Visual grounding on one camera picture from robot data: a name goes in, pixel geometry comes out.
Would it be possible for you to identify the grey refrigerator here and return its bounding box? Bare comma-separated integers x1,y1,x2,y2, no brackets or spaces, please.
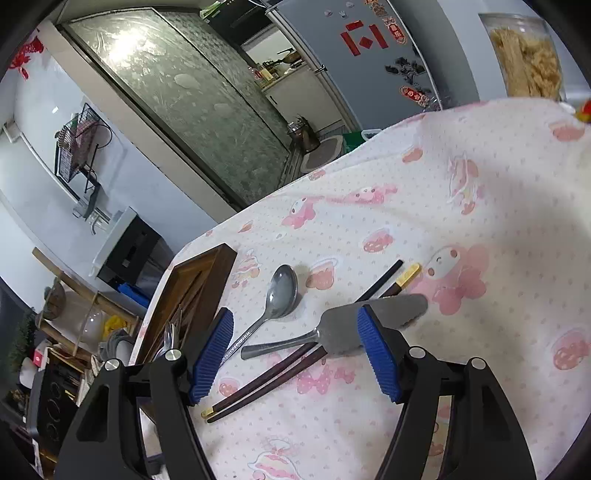
265,0,444,132

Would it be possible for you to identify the yellow plastic bag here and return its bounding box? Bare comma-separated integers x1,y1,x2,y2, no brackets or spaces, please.
104,316,129,339

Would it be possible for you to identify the dark floor bin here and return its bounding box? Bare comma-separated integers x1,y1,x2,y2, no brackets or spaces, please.
286,115,321,155

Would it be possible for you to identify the blue cloth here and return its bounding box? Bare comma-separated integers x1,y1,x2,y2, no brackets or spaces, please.
117,282,151,308

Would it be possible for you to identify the metal spoon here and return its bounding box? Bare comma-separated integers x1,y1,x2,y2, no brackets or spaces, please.
217,264,300,370
159,322,179,361

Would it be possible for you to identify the pink printed tablecloth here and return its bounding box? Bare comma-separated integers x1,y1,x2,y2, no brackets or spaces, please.
129,99,591,480

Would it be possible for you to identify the bamboo rack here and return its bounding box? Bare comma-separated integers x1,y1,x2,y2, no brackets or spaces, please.
31,247,144,370

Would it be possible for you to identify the green floor basket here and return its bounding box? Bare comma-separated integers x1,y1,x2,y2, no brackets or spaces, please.
344,129,382,153

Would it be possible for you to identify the white sink basin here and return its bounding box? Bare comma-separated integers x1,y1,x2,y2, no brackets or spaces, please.
92,207,139,278

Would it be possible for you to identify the white vase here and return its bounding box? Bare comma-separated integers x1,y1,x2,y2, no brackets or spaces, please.
60,295,105,348

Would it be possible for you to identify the green plant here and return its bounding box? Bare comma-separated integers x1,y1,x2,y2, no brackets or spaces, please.
9,314,38,371

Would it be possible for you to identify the grey floor mat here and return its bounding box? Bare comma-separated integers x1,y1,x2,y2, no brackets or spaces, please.
300,136,345,174

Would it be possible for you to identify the brown wooden tray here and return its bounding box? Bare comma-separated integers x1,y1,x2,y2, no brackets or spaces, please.
136,243,238,366

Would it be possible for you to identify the red paper cutout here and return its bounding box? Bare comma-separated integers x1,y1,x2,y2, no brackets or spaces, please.
9,39,44,80

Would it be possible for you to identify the metal cake server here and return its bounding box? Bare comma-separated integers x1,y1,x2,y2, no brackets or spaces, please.
240,293,429,361

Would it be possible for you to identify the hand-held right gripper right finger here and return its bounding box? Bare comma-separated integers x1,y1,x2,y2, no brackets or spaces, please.
356,305,539,480

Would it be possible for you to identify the white kitchen cabinet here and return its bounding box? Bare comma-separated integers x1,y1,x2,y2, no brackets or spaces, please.
263,60,345,134

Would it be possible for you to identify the black range hood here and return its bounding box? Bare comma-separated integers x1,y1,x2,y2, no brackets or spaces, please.
198,0,278,47

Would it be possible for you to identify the clear plastic snack jar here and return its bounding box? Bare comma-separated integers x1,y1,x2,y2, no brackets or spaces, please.
478,13,566,102

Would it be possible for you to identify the frosted glass sliding door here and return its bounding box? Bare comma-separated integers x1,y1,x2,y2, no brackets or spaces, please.
60,9,305,208

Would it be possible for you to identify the black wire wall basket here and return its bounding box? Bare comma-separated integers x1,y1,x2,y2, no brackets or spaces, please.
54,102,114,185

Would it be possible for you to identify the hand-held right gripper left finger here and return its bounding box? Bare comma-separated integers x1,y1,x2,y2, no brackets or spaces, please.
54,307,235,480

